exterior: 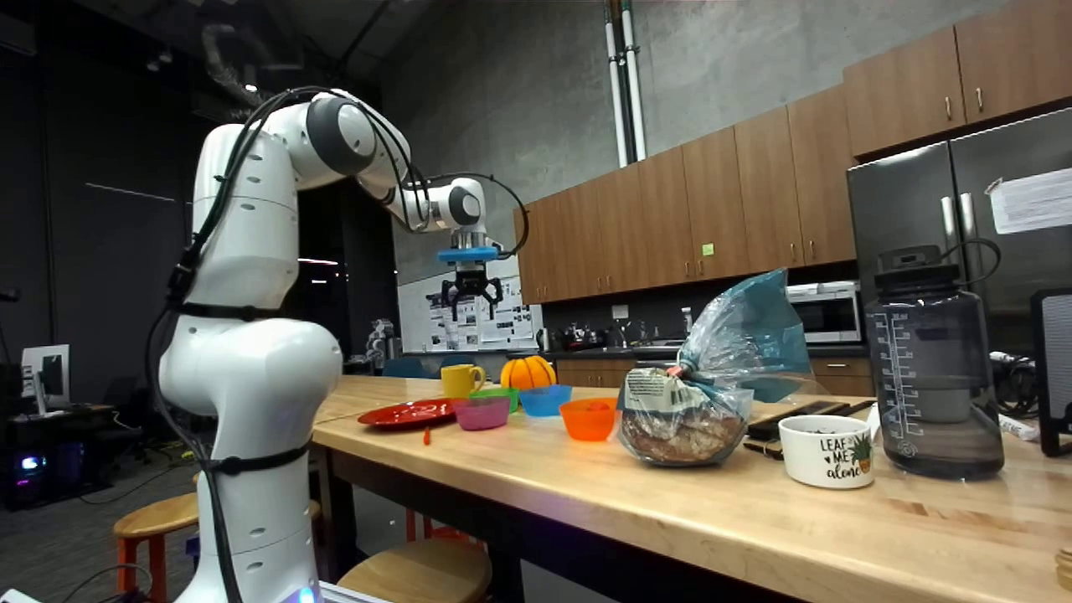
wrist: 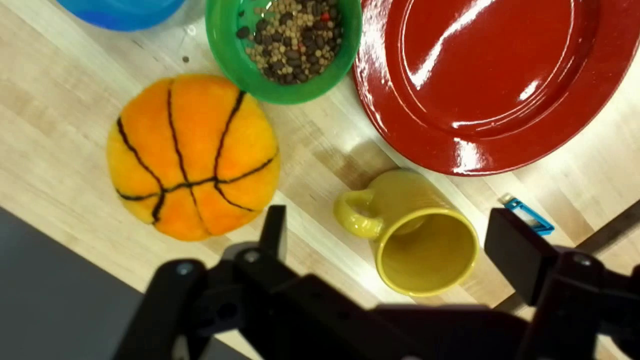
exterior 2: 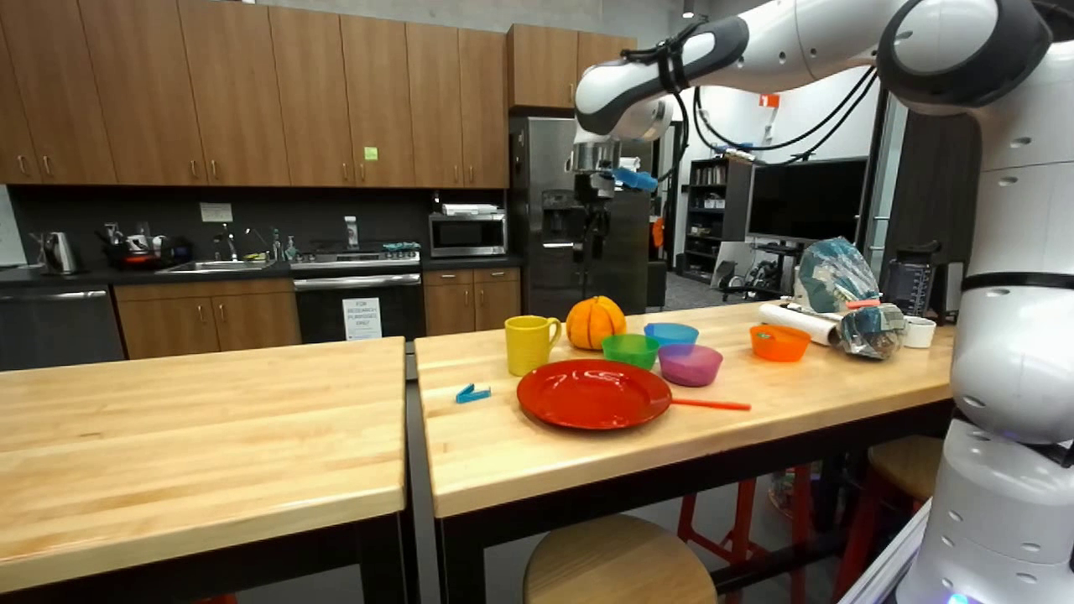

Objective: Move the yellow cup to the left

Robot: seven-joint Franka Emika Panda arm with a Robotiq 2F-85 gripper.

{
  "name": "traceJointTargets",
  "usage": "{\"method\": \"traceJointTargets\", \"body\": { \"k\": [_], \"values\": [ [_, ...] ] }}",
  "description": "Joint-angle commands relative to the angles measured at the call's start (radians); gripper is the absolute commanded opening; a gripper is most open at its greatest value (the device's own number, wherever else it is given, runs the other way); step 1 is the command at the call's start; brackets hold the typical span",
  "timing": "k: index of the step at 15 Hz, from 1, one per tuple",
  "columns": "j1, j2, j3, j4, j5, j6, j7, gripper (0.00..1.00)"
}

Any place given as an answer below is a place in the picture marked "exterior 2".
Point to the dark storage shelf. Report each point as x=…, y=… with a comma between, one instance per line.
x=707, y=218

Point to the green sticky note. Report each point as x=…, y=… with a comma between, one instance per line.
x=371, y=156

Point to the green plastic bowl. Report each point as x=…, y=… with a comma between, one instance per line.
x=630, y=349

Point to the orange plastic bowl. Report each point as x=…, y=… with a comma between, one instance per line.
x=781, y=343

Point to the thin orange stick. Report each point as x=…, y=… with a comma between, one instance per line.
x=714, y=404

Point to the narrow wooden base cabinet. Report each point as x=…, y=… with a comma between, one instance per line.
x=471, y=298

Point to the blue plastic bowl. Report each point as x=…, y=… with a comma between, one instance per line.
x=670, y=337

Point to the round wooden stool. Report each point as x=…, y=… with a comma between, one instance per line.
x=618, y=563

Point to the wooden stool red legs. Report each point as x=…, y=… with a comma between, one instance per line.
x=903, y=464

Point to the silver microwave oven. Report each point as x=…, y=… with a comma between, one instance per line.
x=467, y=234

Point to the purple plastic bowl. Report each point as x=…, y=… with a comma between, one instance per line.
x=688, y=368

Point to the yellow ceramic mug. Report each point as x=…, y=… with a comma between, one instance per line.
x=529, y=343

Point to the steel kitchen sink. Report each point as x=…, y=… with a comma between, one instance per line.
x=212, y=266

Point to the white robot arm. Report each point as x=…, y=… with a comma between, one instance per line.
x=1008, y=337

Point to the small wooden wall cabinet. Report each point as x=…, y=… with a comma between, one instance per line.
x=547, y=67

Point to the black mesh basket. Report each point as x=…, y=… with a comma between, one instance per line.
x=908, y=285

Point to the white paper roll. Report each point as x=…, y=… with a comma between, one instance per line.
x=800, y=322

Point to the white paper on oven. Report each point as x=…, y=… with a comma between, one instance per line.
x=362, y=319

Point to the red plate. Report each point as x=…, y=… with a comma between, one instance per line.
x=592, y=398

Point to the black built-in oven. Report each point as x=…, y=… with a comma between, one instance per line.
x=357, y=295

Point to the grey upright box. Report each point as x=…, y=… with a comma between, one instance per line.
x=954, y=289

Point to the orange toy pumpkin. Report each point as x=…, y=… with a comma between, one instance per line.
x=592, y=322

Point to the small blue clip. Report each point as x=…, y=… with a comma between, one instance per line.
x=471, y=392

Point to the wide wooden base cabinet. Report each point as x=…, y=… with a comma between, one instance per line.
x=205, y=319

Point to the crumpled clear plastic bag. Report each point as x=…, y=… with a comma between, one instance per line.
x=833, y=275

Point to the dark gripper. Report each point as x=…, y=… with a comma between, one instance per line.
x=602, y=186

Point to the red dish rack items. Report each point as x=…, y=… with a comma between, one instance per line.
x=135, y=250

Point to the stainless steel refrigerator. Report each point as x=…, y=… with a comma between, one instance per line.
x=540, y=222

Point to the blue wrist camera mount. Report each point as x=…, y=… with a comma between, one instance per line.
x=635, y=177

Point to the long wooden wall cabinets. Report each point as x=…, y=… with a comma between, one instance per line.
x=245, y=96

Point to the silver electric kettle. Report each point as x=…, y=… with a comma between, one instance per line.
x=61, y=255

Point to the black television screen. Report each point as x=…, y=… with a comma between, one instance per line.
x=806, y=200

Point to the black dishwasher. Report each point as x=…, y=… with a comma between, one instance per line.
x=59, y=328

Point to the clear soap bottle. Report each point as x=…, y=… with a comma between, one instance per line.
x=350, y=231

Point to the white wall outlet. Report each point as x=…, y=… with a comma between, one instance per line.
x=217, y=213

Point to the red metal stool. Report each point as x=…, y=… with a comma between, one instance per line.
x=740, y=524

